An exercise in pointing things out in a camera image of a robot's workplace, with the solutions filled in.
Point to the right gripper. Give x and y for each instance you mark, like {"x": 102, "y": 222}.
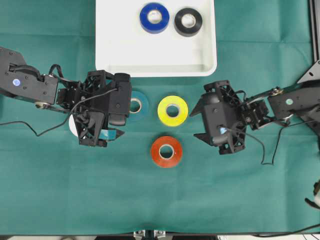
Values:
{"x": 253, "y": 113}

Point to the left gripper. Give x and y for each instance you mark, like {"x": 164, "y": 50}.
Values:
{"x": 88, "y": 124}

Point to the white tape roll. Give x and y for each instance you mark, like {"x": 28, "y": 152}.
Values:
{"x": 72, "y": 126}

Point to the yellow tape roll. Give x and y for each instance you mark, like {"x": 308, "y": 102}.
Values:
{"x": 172, "y": 101}

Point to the red tape roll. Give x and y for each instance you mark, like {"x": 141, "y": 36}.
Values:
{"x": 166, "y": 162}

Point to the green tape roll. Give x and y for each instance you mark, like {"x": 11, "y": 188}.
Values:
{"x": 139, "y": 106}

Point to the green table cloth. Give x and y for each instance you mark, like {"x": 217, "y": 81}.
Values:
{"x": 51, "y": 185}

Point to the black tape roll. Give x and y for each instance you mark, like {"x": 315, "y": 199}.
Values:
{"x": 188, "y": 22}

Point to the white black object at edge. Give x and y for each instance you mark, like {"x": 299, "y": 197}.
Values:
{"x": 315, "y": 203}

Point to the metal bracket at table edge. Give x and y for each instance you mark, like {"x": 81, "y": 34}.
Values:
{"x": 149, "y": 234}

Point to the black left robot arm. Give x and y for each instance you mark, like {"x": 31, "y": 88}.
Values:
{"x": 21, "y": 81}

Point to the blue tape roll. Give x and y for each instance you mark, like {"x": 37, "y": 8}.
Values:
{"x": 147, "y": 25}

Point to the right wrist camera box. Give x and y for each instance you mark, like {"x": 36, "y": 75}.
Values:
{"x": 219, "y": 118}

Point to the white plastic tray case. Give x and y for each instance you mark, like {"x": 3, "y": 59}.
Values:
{"x": 123, "y": 46}

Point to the aluminium frame rail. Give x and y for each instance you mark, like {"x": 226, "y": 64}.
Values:
{"x": 314, "y": 7}

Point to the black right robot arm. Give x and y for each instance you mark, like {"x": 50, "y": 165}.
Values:
{"x": 301, "y": 99}

